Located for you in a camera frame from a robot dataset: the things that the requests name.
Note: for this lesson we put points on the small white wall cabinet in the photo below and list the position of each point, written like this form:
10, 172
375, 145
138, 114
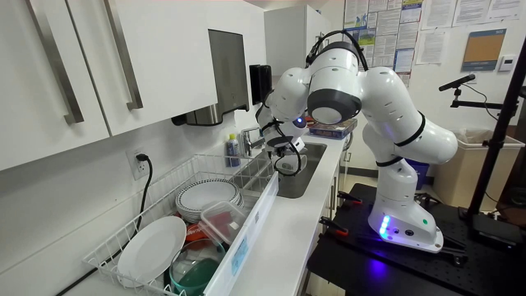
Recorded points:
284, 39

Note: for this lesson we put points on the clear plastic tub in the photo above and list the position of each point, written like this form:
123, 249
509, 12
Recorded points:
289, 165

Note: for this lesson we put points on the stainless paper towel dispenser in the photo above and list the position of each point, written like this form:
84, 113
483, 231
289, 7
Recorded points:
227, 71

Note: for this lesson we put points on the green glass bowl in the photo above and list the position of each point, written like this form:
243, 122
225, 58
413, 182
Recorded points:
192, 274

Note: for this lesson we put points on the white upper cabinet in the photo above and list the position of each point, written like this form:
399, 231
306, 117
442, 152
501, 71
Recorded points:
164, 55

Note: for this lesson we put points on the clear plastic food container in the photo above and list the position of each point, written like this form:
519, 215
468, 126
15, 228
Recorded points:
222, 223

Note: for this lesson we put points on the white wall outlet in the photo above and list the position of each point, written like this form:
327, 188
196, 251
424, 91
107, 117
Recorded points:
133, 168

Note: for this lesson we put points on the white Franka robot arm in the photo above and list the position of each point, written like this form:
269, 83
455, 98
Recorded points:
399, 137

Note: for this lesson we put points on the white drain tray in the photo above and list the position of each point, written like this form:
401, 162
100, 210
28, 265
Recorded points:
243, 247

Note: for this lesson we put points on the black robot table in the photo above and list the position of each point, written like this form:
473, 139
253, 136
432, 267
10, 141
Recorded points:
383, 269

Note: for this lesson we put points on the stainless steel sink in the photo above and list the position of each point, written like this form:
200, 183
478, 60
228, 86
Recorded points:
296, 187

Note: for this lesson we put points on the white wall thermostat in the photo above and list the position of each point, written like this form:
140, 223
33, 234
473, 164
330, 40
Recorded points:
505, 63

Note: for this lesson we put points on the paper notice with blue header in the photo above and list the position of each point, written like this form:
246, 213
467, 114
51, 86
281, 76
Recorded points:
411, 11

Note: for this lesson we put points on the white paper notice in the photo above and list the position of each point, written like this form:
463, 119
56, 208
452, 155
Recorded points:
385, 17
355, 12

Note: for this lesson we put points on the white deep plate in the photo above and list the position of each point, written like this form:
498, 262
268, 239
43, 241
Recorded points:
207, 196

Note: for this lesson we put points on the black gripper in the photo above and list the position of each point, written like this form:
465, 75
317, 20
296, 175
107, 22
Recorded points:
278, 145

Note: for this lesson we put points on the beige trash bin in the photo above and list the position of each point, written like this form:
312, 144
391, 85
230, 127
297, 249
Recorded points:
470, 170

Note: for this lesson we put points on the dark blue box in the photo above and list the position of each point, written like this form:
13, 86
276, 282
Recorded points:
330, 132

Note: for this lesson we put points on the red plastic item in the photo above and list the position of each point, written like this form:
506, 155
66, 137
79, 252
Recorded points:
194, 233

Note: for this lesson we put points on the plain white plate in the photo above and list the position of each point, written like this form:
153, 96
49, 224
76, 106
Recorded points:
150, 249

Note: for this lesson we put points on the black soap dispenser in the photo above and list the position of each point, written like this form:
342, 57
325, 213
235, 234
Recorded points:
260, 83

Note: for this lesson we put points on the orange framed poster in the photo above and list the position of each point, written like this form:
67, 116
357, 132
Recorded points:
482, 50

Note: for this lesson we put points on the chrome faucet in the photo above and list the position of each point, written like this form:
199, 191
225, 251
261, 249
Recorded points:
246, 141

